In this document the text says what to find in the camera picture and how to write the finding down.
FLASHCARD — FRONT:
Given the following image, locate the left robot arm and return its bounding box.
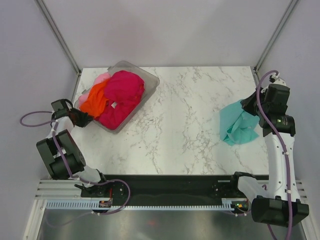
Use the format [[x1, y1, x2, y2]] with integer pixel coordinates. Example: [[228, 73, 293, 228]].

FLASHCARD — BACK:
[[36, 99, 110, 197]]

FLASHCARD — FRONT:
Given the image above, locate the magenta t shirt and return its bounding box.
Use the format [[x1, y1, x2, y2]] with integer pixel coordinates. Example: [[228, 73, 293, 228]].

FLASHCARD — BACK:
[[97, 70, 145, 130]]

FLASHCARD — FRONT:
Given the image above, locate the orange t shirt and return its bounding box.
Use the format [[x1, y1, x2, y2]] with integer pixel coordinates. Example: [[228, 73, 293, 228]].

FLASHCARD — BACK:
[[79, 79, 109, 118]]

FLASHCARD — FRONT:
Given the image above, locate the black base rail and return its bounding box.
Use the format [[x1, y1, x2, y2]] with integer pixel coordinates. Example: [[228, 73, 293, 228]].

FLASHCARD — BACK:
[[77, 175, 245, 206]]

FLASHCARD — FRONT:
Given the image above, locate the aluminium frame post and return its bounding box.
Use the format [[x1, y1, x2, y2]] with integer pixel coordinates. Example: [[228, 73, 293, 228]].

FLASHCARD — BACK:
[[34, 0, 82, 76], [252, 0, 300, 74]]

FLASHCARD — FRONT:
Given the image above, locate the right aluminium frame post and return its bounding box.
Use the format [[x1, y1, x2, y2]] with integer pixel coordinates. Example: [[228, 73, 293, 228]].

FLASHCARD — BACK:
[[252, 0, 300, 74]]

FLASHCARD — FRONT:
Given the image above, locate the clear plastic bin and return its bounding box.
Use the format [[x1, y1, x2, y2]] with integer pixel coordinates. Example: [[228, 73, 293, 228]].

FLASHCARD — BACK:
[[74, 60, 160, 133]]

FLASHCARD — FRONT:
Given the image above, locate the light pink t shirt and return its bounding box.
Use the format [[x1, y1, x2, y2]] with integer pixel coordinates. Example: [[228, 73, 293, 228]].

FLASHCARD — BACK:
[[78, 72, 111, 107]]

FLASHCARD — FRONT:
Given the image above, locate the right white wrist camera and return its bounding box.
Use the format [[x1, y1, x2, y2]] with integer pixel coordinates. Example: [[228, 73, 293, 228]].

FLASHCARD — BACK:
[[268, 73, 287, 87]]

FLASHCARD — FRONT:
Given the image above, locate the teal t shirt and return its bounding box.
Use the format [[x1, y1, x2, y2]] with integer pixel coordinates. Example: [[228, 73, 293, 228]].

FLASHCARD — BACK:
[[219, 100, 259, 146]]

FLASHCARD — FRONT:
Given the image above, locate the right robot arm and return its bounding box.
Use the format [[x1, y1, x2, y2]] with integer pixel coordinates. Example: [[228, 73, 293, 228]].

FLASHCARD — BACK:
[[229, 83, 309, 228]]

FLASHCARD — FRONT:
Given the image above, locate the left aluminium frame post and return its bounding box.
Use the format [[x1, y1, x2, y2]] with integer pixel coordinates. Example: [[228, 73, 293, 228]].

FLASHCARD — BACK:
[[34, 0, 82, 76]]

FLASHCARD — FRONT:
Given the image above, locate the white slotted cable duct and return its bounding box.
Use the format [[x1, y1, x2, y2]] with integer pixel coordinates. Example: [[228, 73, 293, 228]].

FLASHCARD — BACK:
[[45, 199, 234, 211]]

